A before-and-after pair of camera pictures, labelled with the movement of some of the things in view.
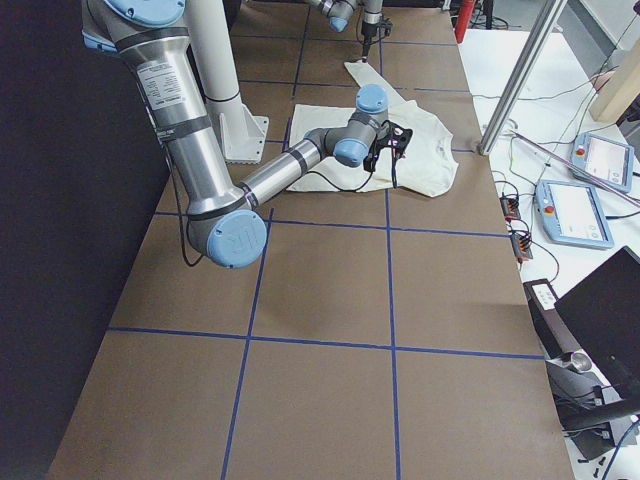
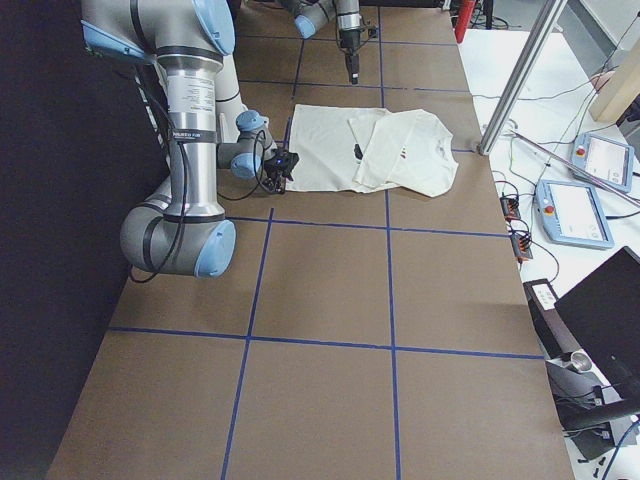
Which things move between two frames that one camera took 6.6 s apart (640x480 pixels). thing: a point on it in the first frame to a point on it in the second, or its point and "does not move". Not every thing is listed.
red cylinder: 463,18 does not move
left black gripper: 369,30 to 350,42
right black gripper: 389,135 to 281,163
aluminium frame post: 522,75 does not move
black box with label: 552,331 does not move
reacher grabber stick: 578,167 does not move
